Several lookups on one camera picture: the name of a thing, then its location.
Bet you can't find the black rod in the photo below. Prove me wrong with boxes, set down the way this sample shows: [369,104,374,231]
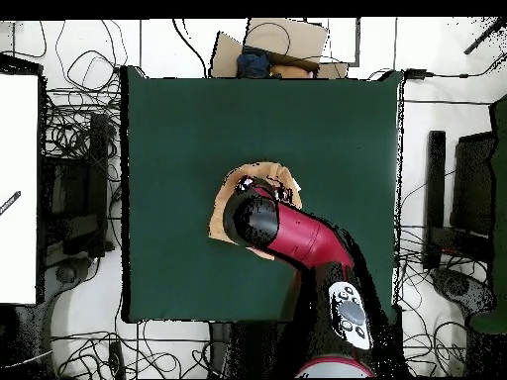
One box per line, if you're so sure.
[462,17,507,55]

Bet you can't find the black equipment box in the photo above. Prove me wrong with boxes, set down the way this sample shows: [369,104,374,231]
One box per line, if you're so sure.
[450,131,497,238]
[41,155,93,258]

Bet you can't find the dark green fabric chair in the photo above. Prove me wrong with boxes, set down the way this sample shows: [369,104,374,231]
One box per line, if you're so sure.
[468,93,507,334]

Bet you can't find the black looped cable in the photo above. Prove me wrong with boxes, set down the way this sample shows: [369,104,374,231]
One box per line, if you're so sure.
[242,21,292,54]

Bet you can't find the black curved cable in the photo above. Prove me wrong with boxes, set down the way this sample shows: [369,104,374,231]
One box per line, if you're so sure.
[170,17,210,78]

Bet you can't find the brown cardboard box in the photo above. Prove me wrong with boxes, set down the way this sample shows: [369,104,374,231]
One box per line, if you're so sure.
[208,17,351,79]

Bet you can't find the black power strip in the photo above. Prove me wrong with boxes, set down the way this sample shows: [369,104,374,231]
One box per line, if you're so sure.
[108,340,127,379]

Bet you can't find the black marker strip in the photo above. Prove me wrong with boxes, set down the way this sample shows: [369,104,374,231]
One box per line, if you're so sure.
[0,190,22,217]

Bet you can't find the white panel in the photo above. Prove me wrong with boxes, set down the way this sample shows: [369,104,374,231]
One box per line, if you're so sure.
[0,73,40,305]

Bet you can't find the orange garment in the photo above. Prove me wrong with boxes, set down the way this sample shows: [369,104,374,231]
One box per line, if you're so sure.
[269,63,312,79]

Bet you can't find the dark green table cloth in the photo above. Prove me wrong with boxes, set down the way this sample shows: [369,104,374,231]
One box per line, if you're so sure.
[120,64,405,324]

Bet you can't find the dark blue garment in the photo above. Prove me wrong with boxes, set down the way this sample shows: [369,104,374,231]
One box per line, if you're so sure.
[236,46,273,79]

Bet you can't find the tan terry towel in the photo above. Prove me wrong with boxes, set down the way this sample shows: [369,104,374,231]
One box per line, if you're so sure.
[208,160,304,261]

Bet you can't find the thin dark frame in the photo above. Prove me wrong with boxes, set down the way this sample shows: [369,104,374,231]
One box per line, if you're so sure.
[304,17,361,67]

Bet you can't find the black adapter cable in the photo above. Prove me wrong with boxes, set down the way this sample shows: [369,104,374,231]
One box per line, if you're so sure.
[426,52,507,79]

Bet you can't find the black cable bundle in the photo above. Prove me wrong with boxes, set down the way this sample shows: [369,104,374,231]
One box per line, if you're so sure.
[395,225,492,278]

